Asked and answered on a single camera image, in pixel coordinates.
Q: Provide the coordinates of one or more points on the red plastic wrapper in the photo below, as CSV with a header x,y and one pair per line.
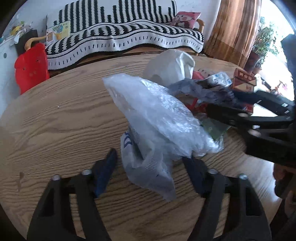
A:
x,y
196,107

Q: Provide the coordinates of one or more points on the red brown cigarette box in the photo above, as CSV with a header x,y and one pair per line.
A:
x,y
242,81

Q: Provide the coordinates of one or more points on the white plastic bag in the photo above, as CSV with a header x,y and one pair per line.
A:
x,y
168,64

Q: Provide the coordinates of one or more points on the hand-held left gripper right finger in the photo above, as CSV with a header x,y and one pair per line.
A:
x,y
194,176

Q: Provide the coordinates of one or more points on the black white striped sofa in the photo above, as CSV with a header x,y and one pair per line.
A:
x,y
127,34

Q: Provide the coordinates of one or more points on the red plastic stool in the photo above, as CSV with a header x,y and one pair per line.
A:
x,y
31,69

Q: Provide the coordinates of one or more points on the green packet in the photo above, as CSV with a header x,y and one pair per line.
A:
x,y
215,128

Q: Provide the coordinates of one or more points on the white cabinet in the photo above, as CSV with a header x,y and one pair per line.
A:
x,y
7,69

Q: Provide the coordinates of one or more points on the clear plastic bag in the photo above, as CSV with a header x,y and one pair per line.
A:
x,y
150,109

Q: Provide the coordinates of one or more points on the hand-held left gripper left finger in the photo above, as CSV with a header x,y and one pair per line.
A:
x,y
105,176

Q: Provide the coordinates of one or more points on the toy clutter pile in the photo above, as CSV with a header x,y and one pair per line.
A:
x,y
17,30

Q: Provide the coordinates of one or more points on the brown curtain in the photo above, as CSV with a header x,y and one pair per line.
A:
x,y
231,30

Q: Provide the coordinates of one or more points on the dark grey plastic bag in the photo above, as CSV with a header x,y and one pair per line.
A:
x,y
196,89

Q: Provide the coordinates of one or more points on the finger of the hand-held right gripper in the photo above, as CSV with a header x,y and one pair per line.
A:
x,y
222,113
261,98

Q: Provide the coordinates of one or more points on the black box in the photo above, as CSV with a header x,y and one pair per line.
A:
x,y
25,38

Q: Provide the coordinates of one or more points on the colourful picture booklet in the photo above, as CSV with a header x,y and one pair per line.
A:
x,y
57,31

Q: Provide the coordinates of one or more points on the white blue tissue packet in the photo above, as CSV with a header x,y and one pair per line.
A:
x,y
219,78

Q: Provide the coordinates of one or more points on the potted plant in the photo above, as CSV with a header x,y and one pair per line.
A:
x,y
263,41

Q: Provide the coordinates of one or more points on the white blue printed packet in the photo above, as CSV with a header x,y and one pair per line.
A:
x,y
143,171

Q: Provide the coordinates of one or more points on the person's right hand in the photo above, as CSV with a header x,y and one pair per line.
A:
x,y
279,173

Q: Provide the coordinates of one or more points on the pink cartoon cushion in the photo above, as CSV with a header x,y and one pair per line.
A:
x,y
185,19

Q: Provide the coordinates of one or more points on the wooden sofa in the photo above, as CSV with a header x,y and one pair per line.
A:
x,y
143,50

